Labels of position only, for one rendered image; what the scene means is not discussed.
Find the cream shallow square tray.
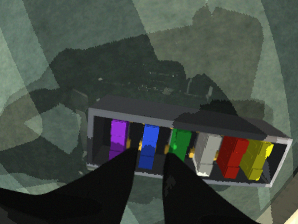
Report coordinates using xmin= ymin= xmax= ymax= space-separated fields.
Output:
xmin=255 ymin=172 xmax=298 ymax=224

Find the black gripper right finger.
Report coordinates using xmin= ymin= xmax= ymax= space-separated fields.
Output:
xmin=162 ymin=152 xmax=259 ymax=224

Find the grey fuse block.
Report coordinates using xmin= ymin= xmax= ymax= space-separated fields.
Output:
xmin=86 ymin=95 xmax=293 ymax=188

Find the purple fuse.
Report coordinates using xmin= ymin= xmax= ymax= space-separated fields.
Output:
xmin=109 ymin=119 xmax=129 ymax=160

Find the green fuse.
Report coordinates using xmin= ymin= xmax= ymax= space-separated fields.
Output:
xmin=169 ymin=128 xmax=192 ymax=163

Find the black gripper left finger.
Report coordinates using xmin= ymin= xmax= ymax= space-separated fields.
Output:
xmin=0 ymin=148 xmax=138 ymax=224

